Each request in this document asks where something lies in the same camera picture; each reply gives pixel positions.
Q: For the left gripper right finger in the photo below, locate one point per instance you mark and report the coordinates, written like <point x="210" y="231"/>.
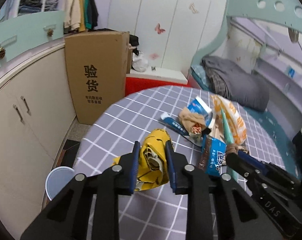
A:
<point x="216" y="205"/>

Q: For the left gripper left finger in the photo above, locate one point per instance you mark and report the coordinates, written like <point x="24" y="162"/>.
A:
<point x="67" y="215"/>

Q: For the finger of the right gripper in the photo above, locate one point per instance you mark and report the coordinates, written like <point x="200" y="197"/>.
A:
<point x="277" y="192"/>

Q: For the teal stick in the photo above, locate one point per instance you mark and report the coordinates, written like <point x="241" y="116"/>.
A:
<point x="228" y="140"/>

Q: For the blue snack wrapper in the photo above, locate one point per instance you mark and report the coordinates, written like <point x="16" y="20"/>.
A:
<point x="213" y="152"/>

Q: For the white orange plastic bag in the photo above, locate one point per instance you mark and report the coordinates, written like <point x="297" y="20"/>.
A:
<point x="235" y="121"/>

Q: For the beige stocking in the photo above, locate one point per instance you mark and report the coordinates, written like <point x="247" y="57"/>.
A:
<point x="194" y="123"/>

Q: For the blue toothpaste tube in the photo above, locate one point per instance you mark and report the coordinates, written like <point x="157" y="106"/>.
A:
<point x="173" y="124"/>

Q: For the blue white toothpaste box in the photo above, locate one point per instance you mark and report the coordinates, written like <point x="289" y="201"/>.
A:
<point x="197" y="105"/>

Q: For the light blue plastic bin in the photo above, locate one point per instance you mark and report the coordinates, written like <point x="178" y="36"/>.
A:
<point x="57" y="179"/>

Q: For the grey checked tablecloth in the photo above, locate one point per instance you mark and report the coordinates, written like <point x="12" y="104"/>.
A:
<point x="157" y="213"/>

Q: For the grey folded duvet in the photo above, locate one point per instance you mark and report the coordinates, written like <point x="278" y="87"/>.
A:
<point x="230" y="81"/>

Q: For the teal bed sheet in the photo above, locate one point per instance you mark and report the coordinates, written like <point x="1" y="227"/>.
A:
<point x="265" y="138"/>

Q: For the red box with white lid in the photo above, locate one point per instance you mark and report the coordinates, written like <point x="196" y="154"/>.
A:
<point x="152" y="78"/>

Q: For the tall cardboard box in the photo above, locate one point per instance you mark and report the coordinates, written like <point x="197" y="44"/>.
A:
<point x="96" y="65"/>

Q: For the pine cone ornament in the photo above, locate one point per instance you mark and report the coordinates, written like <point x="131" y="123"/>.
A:
<point x="2" y="53"/>
<point x="50" y="32"/>

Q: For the pink butterfly sticker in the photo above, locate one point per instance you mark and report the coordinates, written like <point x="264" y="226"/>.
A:
<point x="159" y="30"/>

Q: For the teal drawer stair unit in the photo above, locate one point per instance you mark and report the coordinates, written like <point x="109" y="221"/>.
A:
<point x="25" y="32"/>

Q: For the white wardrobe doors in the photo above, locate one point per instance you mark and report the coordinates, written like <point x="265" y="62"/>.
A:
<point x="189" y="25"/>

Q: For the hanging clothes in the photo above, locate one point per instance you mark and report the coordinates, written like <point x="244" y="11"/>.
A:
<point x="80" y="15"/>

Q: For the teal bunk bed frame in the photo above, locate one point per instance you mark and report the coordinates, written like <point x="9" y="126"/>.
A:
<point x="253" y="29"/>

